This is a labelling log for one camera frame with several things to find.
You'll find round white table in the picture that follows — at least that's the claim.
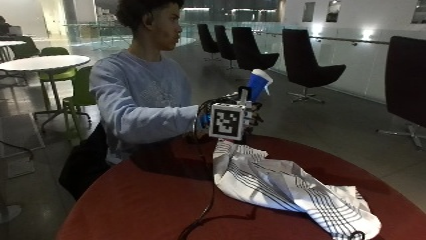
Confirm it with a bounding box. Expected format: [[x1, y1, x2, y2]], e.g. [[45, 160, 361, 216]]
[[0, 54, 93, 134], [0, 40, 29, 48]]

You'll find the person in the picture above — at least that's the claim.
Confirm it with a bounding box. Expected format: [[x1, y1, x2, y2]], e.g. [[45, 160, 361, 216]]
[[89, 0, 211, 167]]

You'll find black cable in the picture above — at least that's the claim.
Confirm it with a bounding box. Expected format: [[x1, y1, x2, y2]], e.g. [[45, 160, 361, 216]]
[[176, 131, 259, 240]]

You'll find glass balustrade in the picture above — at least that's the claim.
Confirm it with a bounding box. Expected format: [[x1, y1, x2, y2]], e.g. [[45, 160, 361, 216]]
[[65, 21, 199, 51]]

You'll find metal handrail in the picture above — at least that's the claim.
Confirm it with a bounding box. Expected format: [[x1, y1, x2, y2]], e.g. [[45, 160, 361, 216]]
[[252, 30, 392, 47]]

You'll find black swivel chair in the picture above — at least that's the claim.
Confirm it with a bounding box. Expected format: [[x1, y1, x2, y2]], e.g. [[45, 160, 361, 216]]
[[231, 26, 282, 80], [196, 23, 223, 62], [376, 35, 426, 150], [282, 28, 348, 104], [214, 24, 239, 70]]

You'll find white black-striped cloth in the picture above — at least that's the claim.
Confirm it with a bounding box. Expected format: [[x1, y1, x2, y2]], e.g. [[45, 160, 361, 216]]
[[212, 138, 384, 240]]

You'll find black seat of the person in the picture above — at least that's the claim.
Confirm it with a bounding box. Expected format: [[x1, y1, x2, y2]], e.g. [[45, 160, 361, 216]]
[[58, 122, 112, 201]]

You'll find white cube with black markers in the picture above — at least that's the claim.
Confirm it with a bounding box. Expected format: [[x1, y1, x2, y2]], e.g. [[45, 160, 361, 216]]
[[208, 102, 248, 141]]

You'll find blue spray bottle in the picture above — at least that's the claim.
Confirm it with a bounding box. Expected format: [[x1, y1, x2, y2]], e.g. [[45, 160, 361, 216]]
[[246, 68, 275, 103]]

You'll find green chair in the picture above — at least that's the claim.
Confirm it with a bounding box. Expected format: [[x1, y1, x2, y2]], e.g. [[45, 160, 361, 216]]
[[34, 46, 94, 122], [62, 65, 99, 143]]

